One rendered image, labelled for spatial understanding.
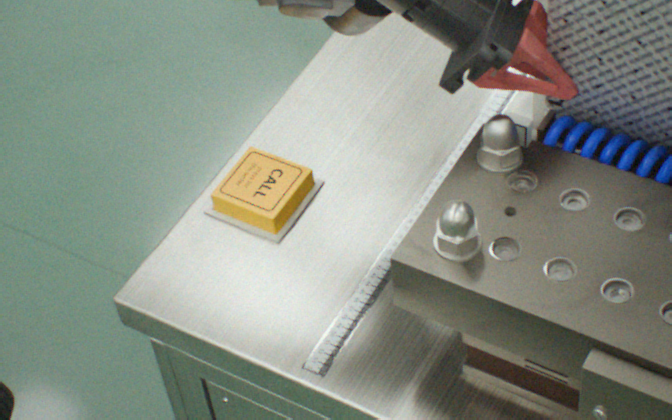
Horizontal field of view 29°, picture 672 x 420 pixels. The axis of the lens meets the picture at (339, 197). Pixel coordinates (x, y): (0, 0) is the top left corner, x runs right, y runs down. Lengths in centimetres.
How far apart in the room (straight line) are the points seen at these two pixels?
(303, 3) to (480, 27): 14
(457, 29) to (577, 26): 9
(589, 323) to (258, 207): 36
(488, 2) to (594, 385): 30
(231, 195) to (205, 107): 144
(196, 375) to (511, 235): 34
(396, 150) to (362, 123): 5
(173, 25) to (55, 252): 63
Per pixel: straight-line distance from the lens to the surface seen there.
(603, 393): 96
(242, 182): 121
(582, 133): 107
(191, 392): 123
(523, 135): 106
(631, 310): 97
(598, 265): 99
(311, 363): 110
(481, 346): 105
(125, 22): 287
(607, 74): 105
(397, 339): 111
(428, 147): 125
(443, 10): 102
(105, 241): 244
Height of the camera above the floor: 180
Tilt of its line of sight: 48 degrees down
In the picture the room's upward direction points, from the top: 7 degrees counter-clockwise
